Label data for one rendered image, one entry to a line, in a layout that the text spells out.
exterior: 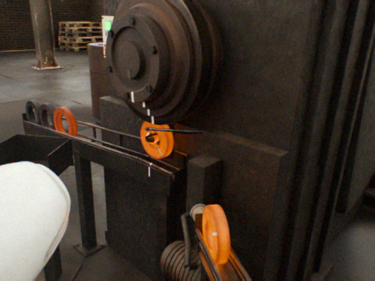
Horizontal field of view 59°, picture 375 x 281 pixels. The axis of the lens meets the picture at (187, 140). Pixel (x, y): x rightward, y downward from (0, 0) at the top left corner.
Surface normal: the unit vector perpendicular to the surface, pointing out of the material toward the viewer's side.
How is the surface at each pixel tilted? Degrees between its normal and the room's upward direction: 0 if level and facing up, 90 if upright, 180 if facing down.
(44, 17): 90
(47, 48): 90
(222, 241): 68
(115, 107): 90
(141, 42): 90
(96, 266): 0
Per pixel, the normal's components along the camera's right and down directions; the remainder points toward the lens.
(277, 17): -0.68, 0.24
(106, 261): 0.04, -0.93
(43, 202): 0.79, -0.39
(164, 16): 0.09, -0.45
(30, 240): 0.84, -0.11
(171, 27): 0.23, -0.23
